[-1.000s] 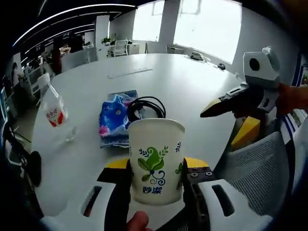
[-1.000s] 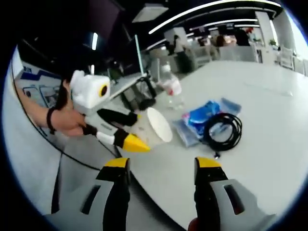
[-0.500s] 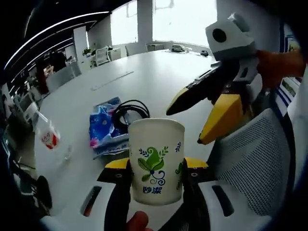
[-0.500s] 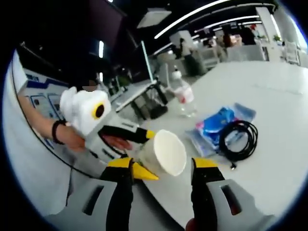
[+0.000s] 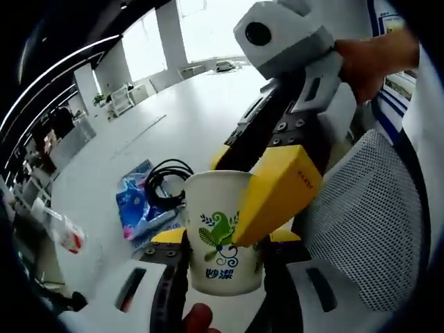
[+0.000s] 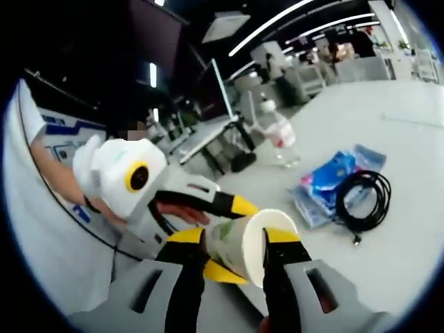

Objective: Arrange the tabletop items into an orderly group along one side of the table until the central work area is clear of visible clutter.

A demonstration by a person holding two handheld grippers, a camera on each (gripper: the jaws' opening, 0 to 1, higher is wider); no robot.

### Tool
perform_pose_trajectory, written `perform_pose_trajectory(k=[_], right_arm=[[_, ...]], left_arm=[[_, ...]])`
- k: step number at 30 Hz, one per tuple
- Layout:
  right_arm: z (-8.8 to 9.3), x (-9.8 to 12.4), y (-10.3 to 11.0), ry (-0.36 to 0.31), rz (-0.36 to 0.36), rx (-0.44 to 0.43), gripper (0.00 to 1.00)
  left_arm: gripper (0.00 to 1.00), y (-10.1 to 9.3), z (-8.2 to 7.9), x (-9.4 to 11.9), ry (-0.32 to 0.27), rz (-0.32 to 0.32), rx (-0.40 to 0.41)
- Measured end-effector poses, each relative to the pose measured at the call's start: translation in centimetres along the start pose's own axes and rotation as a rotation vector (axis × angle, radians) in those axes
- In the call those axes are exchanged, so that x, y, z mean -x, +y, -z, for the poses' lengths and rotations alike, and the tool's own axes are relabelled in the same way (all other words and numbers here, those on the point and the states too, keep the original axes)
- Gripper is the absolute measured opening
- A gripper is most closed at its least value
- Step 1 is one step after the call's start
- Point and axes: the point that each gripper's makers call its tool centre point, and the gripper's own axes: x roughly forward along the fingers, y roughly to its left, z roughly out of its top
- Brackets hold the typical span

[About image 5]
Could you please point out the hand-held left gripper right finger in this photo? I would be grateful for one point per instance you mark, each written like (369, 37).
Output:
(284, 277)

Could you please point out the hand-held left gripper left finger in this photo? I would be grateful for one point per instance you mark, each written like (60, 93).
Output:
(166, 288)

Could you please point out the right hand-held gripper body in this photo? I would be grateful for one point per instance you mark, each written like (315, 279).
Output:
(295, 38)

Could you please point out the white paper cup leaf print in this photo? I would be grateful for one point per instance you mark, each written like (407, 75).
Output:
(215, 208)

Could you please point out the blue tissue packet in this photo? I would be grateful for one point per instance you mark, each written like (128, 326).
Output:
(133, 208)

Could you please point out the white red packet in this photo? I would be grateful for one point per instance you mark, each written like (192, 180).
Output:
(71, 239)

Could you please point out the person's left hand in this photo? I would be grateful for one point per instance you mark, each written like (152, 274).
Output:
(197, 319)

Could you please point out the person's right hand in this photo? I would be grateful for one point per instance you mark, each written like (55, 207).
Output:
(374, 55)

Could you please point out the white table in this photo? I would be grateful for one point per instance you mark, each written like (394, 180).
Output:
(173, 111)

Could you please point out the black office chair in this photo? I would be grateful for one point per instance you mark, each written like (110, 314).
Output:
(78, 300)

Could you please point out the grey mesh office chair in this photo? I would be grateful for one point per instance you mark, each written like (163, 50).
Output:
(374, 208)

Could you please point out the white chair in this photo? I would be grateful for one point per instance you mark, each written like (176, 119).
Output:
(123, 100)

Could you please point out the potted green plant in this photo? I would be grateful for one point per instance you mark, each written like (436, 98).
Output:
(98, 100)

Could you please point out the person's grey top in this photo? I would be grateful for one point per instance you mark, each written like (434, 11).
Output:
(428, 138)

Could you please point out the long ceiling light strip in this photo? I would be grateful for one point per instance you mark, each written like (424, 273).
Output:
(52, 66)

